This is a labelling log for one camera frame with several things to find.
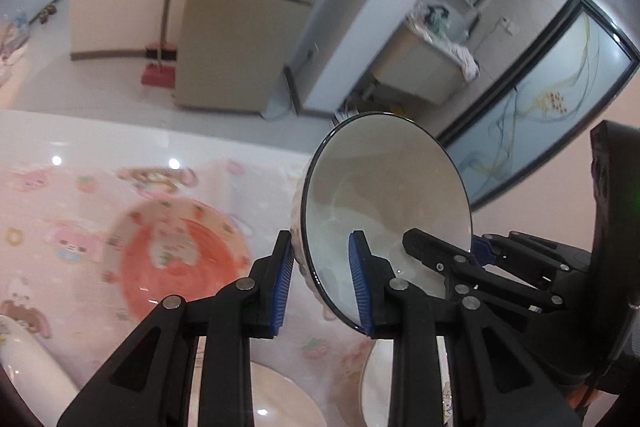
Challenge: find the white black-rimmed bowl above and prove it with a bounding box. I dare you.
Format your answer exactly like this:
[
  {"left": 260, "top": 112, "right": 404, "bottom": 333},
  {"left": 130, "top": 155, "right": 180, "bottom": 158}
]
[{"left": 291, "top": 113, "right": 472, "bottom": 331}]

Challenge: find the pink strawberry rabbit bowl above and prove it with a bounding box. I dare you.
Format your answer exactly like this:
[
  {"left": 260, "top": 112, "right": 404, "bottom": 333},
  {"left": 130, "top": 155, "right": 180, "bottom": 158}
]
[{"left": 101, "top": 197, "right": 252, "bottom": 320}]

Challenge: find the cartoon cat white plate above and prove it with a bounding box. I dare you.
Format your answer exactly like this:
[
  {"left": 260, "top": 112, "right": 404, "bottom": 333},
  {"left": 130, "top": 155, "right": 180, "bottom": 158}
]
[{"left": 1, "top": 315, "right": 78, "bottom": 426}]

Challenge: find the white bowl at bottom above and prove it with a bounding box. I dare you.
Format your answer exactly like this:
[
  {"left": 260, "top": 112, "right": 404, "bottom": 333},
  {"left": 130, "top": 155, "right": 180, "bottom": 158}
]
[{"left": 199, "top": 357, "right": 329, "bottom": 427}]

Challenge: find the grey vanity cabinet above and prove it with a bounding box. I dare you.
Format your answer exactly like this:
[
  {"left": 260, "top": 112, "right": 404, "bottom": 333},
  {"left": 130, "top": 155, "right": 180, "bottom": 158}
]
[{"left": 370, "top": 1, "right": 480, "bottom": 106}]

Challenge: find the glass sliding door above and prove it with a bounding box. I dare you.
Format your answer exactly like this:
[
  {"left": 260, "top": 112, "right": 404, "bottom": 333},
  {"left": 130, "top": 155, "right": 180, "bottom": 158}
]
[{"left": 438, "top": 0, "right": 639, "bottom": 210}]

